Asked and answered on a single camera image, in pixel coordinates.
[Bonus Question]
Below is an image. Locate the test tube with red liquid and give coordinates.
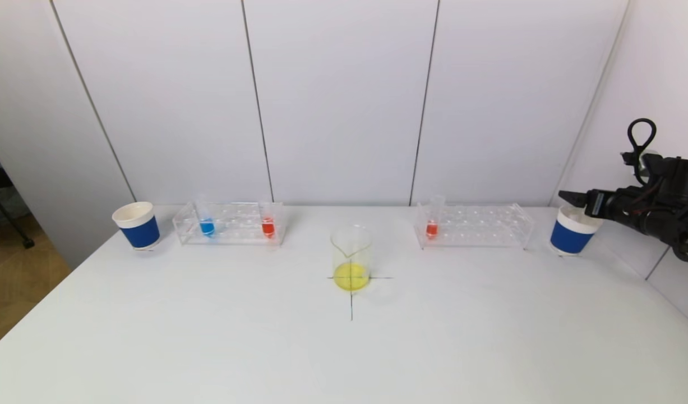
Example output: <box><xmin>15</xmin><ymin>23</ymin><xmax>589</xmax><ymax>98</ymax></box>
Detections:
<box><xmin>425</xmin><ymin>195</ymin><xmax>446</xmax><ymax>240</ymax></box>
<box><xmin>260</xmin><ymin>198</ymin><xmax>276</xmax><ymax>239</ymax></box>

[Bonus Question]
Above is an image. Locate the clear acrylic test tube rack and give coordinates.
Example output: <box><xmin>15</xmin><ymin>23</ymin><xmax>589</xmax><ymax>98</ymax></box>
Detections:
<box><xmin>173</xmin><ymin>201</ymin><xmax>287</xmax><ymax>246</ymax></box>
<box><xmin>414</xmin><ymin>202</ymin><xmax>535</xmax><ymax>250</ymax></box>

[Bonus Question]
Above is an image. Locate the black cable loop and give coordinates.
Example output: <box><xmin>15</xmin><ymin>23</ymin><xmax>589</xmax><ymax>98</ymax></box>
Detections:
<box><xmin>627</xmin><ymin>118</ymin><xmax>657</xmax><ymax>186</ymax></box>

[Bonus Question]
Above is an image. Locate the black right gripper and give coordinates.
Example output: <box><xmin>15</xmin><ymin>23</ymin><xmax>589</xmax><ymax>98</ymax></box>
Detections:
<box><xmin>558</xmin><ymin>187</ymin><xmax>643</xmax><ymax>227</ymax></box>

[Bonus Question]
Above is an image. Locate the test tube with blue liquid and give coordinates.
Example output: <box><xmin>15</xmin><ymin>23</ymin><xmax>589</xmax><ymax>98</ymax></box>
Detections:
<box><xmin>197</xmin><ymin>196</ymin><xmax>216</xmax><ymax>237</ymax></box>

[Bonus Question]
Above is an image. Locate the clear glass beaker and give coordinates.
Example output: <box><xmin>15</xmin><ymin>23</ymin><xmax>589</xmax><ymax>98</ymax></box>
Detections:
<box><xmin>330</xmin><ymin>224</ymin><xmax>373</xmax><ymax>292</ymax></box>

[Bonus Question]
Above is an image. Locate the blue and white paper cup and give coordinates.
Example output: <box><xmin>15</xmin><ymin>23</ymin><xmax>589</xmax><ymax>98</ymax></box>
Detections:
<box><xmin>112</xmin><ymin>201</ymin><xmax>161</xmax><ymax>250</ymax></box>
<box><xmin>550</xmin><ymin>205</ymin><xmax>604</xmax><ymax>256</ymax></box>

